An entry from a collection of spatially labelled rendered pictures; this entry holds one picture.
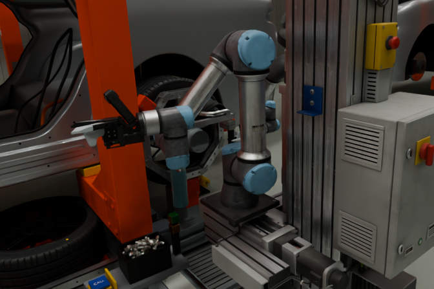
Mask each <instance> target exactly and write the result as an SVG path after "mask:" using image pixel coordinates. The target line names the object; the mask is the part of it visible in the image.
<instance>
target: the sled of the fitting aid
mask: <svg viewBox="0 0 434 289"><path fill-rule="evenodd" d="M207 241H208V240H206V238H205V227H204V228H202V229H199V230H197V231H195V232H192V233H190V234H187V235H185V236H183V237H180V248H181V253H182V252H185V251H187V250H190V249H191V248H194V247H195V246H198V245H200V244H203V243H205V242H207Z"/></svg>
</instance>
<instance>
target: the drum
mask: <svg viewBox="0 0 434 289"><path fill-rule="evenodd" d="M187 132H188V133H187V136H188V144H189V151H191V152H196V153H201V152H203V151H204V150H205V149H206V148H207V147H208V145H209V135H208V134H207V132H205V131H203V130H202V129H201V128H193V129H190V130H187Z"/></svg>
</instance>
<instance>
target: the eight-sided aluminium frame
mask: <svg viewBox="0 0 434 289"><path fill-rule="evenodd" d="M189 89H190V87H188V88H182V89H177V90H170V91H164V92H160V94H159V95H158V96H157V98H156V99H155V100H154V103H155V104H156V107H155V109H154V110H157V109H162V108H163V107H164V106H165V105H166V103H167V101H168V100H172V99H177V98H179V97H181V98H182V97H184V96H185V94H186V93H187V92H188V90H189ZM217 110H219V109H218V108H217V107H215V108H213V109H212V110H211V111H212V112H213V111H217ZM213 132H214V141H213V142H212V145H211V146H210V147H209V149H208V150H207V152H206V153H205V155H204V157H203V158H202V160H201V161H200V163H199V164H198V166H195V167H192V168H188V169H186V173H187V179H190V178H193V177H197V176H199V175H203V174H205V173H206V172H207V170H208V169H209V167H210V165H211V164H212V162H213V161H214V159H215V158H216V156H217V155H218V153H219V151H220V150H221V149H222V148H223V145H224V144H225V139H224V128H220V122H219V123H214V124H213ZM144 139H145V142H143V152H144V158H145V166H146V167H147V168H149V169H151V170H153V171H155V172H156V173H157V174H159V175H161V176H162V177H164V178H165V179H166V180H168V181H169V182H171V174H170V173H169V172H168V171H166V170H164V169H163V168H162V167H160V166H158V165H157V164H156V163H154V162H152V154H151V147H150V136H146V135H145V136H144Z"/></svg>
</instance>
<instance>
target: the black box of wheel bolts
mask: <svg viewBox="0 0 434 289"><path fill-rule="evenodd" d="M116 248H117V252H118V260H119V268H120V269H121V271H122V272H123V274H124V276H125V277H126V279H127V281H128V282H129V284H133V283H136V282H138V281H140V280H142V279H145V278H148V277H150V276H152V275H154V274H157V273H160V272H162V271H164V270H166V269H169V268H172V259H171V245H170V244H169V243H168V242H167V240H166V239H165V238H164V237H163V236H162V235H161V234H160V233H159V232H158V231H157V232H153V233H151V234H148V235H144V236H142V237H139V238H137V239H133V240H131V241H128V242H126V243H123V244H119V245H117V246H116Z"/></svg>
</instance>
